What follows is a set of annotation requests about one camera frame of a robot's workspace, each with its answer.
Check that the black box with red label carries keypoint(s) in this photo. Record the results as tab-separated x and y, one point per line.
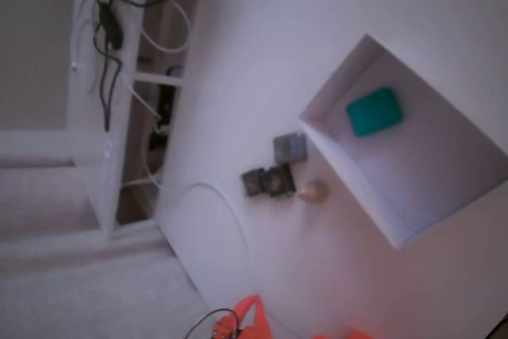
278	182

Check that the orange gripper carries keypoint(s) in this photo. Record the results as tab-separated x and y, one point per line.
251	317

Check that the black object under table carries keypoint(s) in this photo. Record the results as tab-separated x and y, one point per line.
166	105

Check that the grey square block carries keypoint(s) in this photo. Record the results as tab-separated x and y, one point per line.
290	147

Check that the white metal frame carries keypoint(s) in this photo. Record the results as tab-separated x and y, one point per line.
85	97

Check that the black box with clear lid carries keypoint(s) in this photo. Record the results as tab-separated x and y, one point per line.
251	183

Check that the small beige bear figurine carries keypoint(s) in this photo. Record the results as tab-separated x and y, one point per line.
314	191

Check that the green rounded cube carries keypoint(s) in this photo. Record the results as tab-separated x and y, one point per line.
375	112

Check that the white cardboard bin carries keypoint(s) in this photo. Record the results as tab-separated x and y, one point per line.
397	196

